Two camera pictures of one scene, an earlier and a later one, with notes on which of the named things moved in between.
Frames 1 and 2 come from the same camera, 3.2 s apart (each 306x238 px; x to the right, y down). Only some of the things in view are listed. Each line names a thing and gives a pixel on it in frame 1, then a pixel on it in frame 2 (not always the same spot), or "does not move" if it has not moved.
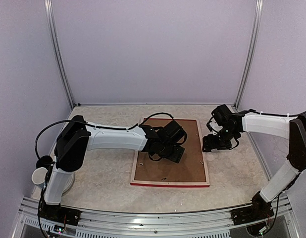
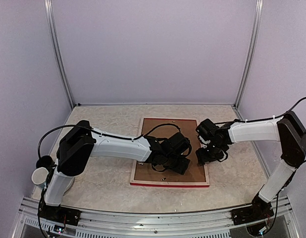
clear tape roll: (73, 180) does not move
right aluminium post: (251, 54) does not move
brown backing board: (189, 168) does not move
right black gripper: (209, 144) → (202, 158)
